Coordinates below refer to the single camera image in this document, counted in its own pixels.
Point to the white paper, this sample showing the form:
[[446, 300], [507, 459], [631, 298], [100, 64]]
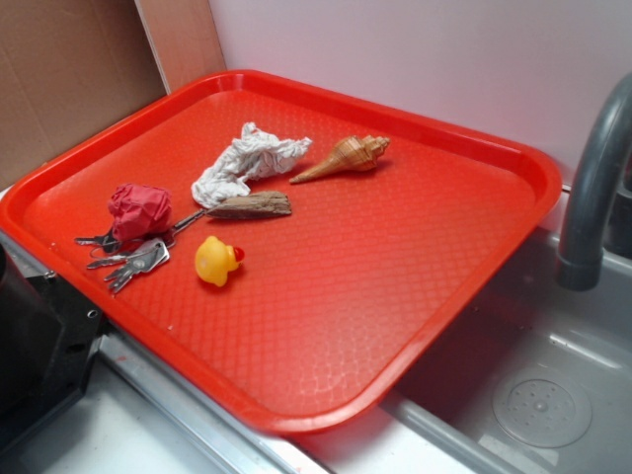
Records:
[[252, 156]]

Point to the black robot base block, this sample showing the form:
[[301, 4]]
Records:
[[49, 335]]

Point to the crumpled red paper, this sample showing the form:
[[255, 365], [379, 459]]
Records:
[[139, 210]]

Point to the brown driftwood piece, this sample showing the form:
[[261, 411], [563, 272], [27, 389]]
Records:
[[261, 205]]

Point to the red plastic tray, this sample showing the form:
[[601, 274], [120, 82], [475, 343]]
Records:
[[331, 304]]

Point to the brown spiral seashell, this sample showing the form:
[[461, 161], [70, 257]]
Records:
[[351, 154]]

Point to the yellow rubber duck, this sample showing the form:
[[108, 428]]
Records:
[[215, 260]]

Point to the silver key bunch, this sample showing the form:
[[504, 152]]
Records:
[[135, 257]]

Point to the grey sink faucet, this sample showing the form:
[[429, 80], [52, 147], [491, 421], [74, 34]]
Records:
[[598, 212]]

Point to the grey plastic sink basin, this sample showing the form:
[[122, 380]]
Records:
[[529, 378]]

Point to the brown cardboard panel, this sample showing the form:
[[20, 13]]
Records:
[[69, 69]]

